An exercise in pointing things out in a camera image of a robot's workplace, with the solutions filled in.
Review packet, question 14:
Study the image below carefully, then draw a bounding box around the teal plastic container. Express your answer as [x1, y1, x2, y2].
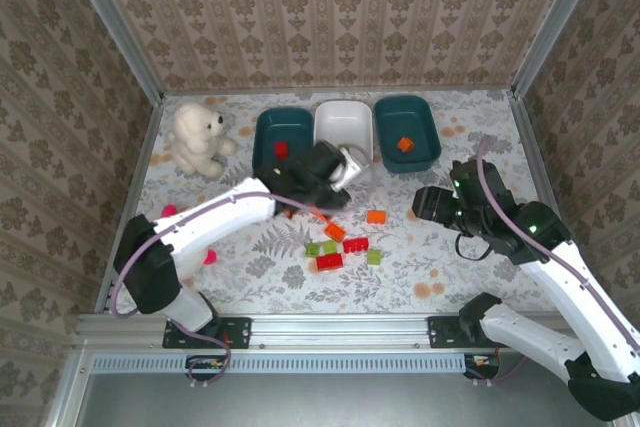
[373, 95, 442, 174]
[252, 106, 316, 182]

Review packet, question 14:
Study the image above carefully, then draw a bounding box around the white plastic container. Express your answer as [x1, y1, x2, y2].
[313, 100, 375, 164]

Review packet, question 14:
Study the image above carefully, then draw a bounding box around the white teddy bear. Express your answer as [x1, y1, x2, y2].
[167, 101, 237, 178]

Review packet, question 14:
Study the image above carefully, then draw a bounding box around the pink plush toy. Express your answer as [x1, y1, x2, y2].
[160, 203, 219, 267]

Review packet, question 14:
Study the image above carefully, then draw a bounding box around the thin black cable loop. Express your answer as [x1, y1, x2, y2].
[453, 231, 494, 262]

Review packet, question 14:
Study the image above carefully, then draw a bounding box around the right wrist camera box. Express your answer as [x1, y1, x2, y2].
[448, 160, 510, 201]

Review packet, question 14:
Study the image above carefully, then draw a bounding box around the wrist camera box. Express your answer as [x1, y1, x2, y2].
[305, 140, 372, 193]
[448, 160, 510, 201]

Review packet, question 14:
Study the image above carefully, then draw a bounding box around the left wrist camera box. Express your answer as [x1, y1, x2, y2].
[305, 140, 372, 193]

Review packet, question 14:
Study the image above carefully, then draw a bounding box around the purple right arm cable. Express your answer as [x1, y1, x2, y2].
[464, 134, 640, 389]

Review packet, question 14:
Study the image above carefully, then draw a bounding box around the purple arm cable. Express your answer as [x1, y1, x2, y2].
[108, 146, 377, 389]
[464, 134, 640, 389]

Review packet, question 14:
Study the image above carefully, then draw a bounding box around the aluminium table side rail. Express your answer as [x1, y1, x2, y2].
[507, 90, 569, 313]
[93, 94, 166, 316]

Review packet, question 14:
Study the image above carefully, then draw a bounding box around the aluminium table back rail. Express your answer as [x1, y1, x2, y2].
[160, 86, 514, 97]

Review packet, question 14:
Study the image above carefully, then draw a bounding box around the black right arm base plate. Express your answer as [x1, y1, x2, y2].
[427, 315, 501, 348]

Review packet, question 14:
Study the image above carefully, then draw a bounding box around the aluminium mounting rail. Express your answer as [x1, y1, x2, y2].
[74, 312, 576, 348]

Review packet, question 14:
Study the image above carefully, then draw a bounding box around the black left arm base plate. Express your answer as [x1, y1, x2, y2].
[162, 315, 252, 350]

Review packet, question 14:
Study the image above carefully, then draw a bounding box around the grey slotted cable duct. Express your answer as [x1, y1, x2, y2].
[91, 354, 467, 374]

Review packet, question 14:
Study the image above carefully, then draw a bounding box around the aluminium frame post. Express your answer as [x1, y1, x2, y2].
[47, 349, 94, 427]
[58, 0, 165, 103]
[510, 0, 610, 98]

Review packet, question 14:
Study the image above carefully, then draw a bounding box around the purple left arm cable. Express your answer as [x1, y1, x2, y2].
[108, 146, 377, 389]

